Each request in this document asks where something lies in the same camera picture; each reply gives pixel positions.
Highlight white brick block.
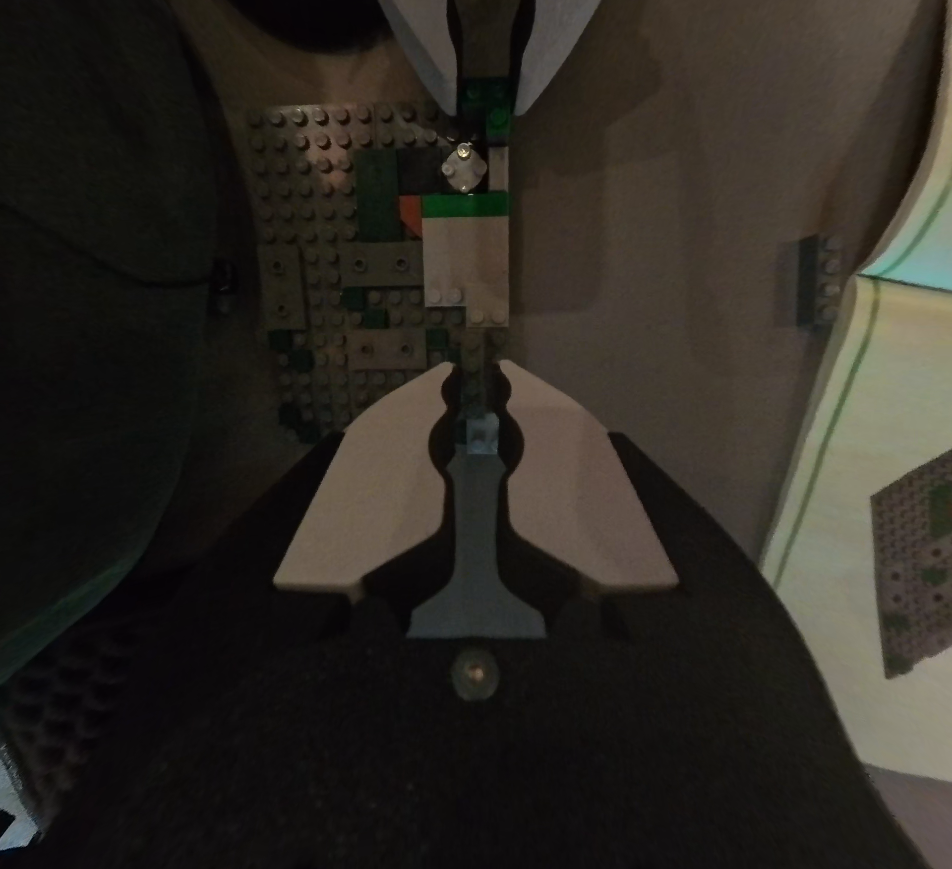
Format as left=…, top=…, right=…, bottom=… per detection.
left=421, top=214, right=513, bottom=330

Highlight grey two-stud flat plate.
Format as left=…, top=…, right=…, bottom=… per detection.
left=341, top=247, right=425, bottom=290
left=348, top=327, right=430, bottom=370
left=259, top=243, right=306, bottom=328

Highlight black flat plate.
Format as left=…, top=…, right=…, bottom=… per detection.
left=397, top=150, right=493, bottom=198

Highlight bright green flat plate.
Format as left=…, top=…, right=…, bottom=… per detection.
left=421, top=191, right=513, bottom=220

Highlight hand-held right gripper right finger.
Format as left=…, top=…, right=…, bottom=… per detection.
left=497, top=359, right=679, bottom=624

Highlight building instruction booklet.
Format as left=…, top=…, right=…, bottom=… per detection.
left=757, top=161, right=952, bottom=781

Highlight white round stud piece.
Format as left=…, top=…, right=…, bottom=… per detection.
left=440, top=141, right=489, bottom=195

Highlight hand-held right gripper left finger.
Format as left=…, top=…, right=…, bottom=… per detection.
left=274, top=362, right=458, bottom=621

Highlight small green brick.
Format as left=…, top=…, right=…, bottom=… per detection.
left=460, top=76, right=516, bottom=142

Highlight loose dark grey brick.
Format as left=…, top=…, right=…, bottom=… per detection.
left=794, top=234, right=846, bottom=328

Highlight grey studded baseplate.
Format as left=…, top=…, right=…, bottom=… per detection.
left=245, top=103, right=516, bottom=447

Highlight dark green small bricks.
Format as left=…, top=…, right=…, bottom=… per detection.
left=269, top=287, right=478, bottom=440

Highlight dark green flat plate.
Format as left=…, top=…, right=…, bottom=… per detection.
left=358, top=152, right=401, bottom=242

